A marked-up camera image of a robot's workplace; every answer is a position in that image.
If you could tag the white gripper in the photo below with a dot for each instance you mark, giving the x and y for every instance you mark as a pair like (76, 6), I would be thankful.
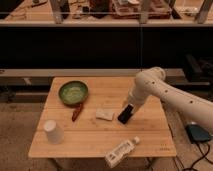
(137, 98)

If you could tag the black eraser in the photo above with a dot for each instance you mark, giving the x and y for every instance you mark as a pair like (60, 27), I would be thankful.
(126, 114)

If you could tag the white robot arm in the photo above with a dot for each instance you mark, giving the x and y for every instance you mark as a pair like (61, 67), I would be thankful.
(152, 82)

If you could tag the white sponge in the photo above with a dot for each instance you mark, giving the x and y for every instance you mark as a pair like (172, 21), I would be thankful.
(104, 114)

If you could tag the white plastic bottle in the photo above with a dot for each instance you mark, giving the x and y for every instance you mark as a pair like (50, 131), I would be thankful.
(121, 151)

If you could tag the wooden table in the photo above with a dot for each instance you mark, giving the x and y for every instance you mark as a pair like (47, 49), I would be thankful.
(90, 137)

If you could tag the red chili pepper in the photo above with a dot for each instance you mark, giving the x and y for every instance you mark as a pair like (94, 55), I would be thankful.
(77, 111)

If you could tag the green bowl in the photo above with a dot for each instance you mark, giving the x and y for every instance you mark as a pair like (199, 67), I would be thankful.
(73, 92)

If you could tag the blue foot pedal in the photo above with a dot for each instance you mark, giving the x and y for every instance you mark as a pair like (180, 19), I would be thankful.
(197, 134)

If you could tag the white upside-down cup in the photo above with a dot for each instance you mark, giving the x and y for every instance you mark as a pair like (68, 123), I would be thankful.
(53, 132)

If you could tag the wooden shelf with clutter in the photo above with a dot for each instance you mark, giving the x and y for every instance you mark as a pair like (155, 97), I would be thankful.
(107, 13)

